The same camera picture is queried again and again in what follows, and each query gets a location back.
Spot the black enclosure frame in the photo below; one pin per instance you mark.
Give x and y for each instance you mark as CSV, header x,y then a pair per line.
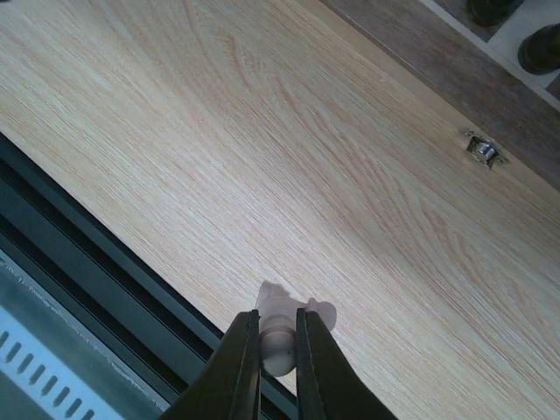
x,y
76,287

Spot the wooden chess board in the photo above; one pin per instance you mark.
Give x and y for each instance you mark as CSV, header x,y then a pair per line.
x,y
496,101

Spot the metal board clasp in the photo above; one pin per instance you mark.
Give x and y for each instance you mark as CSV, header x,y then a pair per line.
x,y
483,149

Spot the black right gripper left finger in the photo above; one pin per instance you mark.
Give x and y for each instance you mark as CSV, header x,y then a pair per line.
x,y
229,386

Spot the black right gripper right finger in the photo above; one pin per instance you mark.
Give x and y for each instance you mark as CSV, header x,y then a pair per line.
x,y
327,386

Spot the white chess pawn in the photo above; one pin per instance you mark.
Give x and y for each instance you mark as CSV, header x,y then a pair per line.
x,y
277,326

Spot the white slotted cable duct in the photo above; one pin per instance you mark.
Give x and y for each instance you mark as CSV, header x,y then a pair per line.
x,y
78,386

